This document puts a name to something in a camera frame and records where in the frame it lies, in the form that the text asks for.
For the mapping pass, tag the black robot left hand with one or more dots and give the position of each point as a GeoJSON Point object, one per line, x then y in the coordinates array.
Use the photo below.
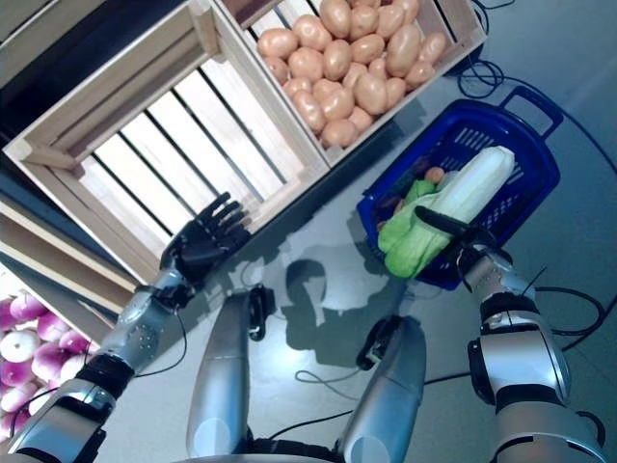
{"type": "Point", "coordinates": [202, 246]}

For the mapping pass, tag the blue plastic shopping basket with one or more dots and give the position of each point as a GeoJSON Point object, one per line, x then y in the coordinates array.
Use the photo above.
{"type": "Point", "coordinates": [530, 193]}

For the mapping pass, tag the dark purple eggplant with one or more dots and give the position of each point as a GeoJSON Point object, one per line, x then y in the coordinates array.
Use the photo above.
{"type": "Point", "coordinates": [420, 166]}

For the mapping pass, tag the purple white onion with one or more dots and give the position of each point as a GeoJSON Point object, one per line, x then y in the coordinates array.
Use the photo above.
{"type": "Point", "coordinates": [26, 307]}
{"type": "Point", "coordinates": [50, 326]}
{"type": "Point", "coordinates": [41, 402]}
{"type": "Point", "coordinates": [14, 373]}
{"type": "Point", "coordinates": [17, 398]}
{"type": "Point", "coordinates": [4, 316]}
{"type": "Point", "coordinates": [72, 367]}
{"type": "Point", "coordinates": [48, 357]}
{"type": "Point", "coordinates": [19, 345]}
{"type": "Point", "coordinates": [74, 341]}

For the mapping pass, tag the tan potato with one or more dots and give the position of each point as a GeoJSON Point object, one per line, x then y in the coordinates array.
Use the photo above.
{"type": "Point", "coordinates": [364, 21]}
{"type": "Point", "coordinates": [360, 118]}
{"type": "Point", "coordinates": [433, 46]}
{"type": "Point", "coordinates": [312, 31]}
{"type": "Point", "coordinates": [404, 50]}
{"type": "Point", "coordinates": [325, 87]}
{"type": "Point", "coordinates": [395, 91]}
{"type": "Point", "coordinates": [389, 20]}
{"type": "Point", "coordinates": [378, 67]}
{"type": "Point", "coordinates": [354, 74]}
{"type": "Point", "coordinates": [337, 103]}
{"type": "Point", "coordinates": [306, 63]}
{"type": "Point", "coordinates": [436, 175]}
{"type": "Point", "coordinates": [337, 59]}
{"type": "Point", "coordinates": [340, 132]}
{"type": "Point", "coordinates": [419, 73]}
{"type": "Point", "coordinates": [371, 92]}
{"type": "Point", "coordinates": [298, 87]}
{"type": "Point", "coordinates": [407, 7]}
{"type": "Point", "coordinates": [308, 111]}
{"type": "Point", "coordinates": [277, 70]}
{"type": "Point", "coordinates": [335, 17]}
{"type": "Point", "coordinates": [277, 43]}
{"type": "Point", "coordinates": [367, 48]}

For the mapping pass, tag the black robot waist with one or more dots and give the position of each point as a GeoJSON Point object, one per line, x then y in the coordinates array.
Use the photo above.
{"type": "Point", "coordinates": [289, 451]}

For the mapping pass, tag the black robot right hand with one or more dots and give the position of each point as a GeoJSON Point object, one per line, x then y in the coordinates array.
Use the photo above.
{"type": "Point", "coordinates": [474, 236]}

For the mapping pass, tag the silver robot right leg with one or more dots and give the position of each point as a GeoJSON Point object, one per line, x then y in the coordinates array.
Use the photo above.
{"type": "Point", "coordinates": [385, 410]}

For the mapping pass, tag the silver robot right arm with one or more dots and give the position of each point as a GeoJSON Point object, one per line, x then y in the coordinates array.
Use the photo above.
{"type": "Point", "coordinates": [520, 357]}

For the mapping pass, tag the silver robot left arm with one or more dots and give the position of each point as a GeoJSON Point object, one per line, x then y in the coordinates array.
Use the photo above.
{"type": "Point", "coordinates": [135, 333]}

